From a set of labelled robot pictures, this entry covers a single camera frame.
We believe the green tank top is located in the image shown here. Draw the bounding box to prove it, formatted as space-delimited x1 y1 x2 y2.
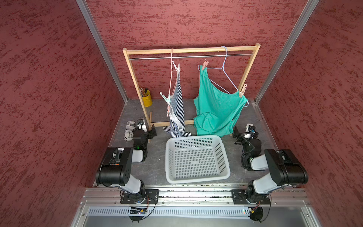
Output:
193 68 248 137

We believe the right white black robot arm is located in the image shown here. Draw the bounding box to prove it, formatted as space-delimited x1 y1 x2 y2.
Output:
232 124 308 205

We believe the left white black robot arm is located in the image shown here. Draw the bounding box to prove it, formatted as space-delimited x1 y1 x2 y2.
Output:
95 126 159 205

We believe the striped tank top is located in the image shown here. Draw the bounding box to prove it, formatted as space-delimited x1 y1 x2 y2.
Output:
163 73 192 138

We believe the mint clothespin lower striped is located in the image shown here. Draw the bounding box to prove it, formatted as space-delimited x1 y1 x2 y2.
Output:
159 92 171 105

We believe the yellow pencil cup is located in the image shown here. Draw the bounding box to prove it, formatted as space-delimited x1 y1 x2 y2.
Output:
140 88 153 107

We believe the white plastic laundry basket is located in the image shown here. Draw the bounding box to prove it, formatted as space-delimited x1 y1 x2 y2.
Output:
165 135 231 184

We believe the white clothespin top striped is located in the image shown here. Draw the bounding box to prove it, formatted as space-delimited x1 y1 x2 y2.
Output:
172 61 181 73

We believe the wooden clothes rack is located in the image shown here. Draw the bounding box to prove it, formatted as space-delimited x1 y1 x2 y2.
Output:
123 44 261 127

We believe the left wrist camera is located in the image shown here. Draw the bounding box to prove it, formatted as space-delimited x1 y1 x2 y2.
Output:
135 118 148 132

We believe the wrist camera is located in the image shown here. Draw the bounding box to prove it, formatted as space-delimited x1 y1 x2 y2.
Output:
135 118 148 132
245 124 259 137

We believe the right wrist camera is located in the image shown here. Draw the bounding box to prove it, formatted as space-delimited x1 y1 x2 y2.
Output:
245 124 259 137

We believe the pink wire hanger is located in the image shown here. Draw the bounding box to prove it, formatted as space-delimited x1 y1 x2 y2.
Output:
166 48 174 117

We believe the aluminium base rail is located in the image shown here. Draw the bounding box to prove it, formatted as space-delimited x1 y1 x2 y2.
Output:
80 184 311 207

